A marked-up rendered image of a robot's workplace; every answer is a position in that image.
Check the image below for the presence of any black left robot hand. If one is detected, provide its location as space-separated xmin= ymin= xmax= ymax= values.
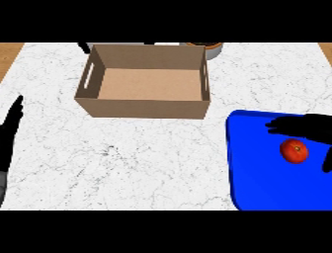
xmin=0 ymin=94 xmax=26 ymax=181

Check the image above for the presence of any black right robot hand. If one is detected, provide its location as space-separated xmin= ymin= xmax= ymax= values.
xmin=264 ymin=113 xmax=332 ymax=174

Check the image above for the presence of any brown cardboard box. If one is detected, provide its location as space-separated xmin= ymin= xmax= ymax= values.
xmin=74 ymin=43 xmax=211 ymax=121

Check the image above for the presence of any red tomato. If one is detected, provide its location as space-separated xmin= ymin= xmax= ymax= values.
xmin=278 ymin=138 xmax=310 ymax=165

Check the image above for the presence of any blue tray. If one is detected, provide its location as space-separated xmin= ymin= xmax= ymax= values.
xmin=224 ymin=109 xmax=332 ymax=211

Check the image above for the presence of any grey pot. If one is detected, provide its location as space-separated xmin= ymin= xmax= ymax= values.
xmin=184 ymin=42 xmax=224 ymax=61

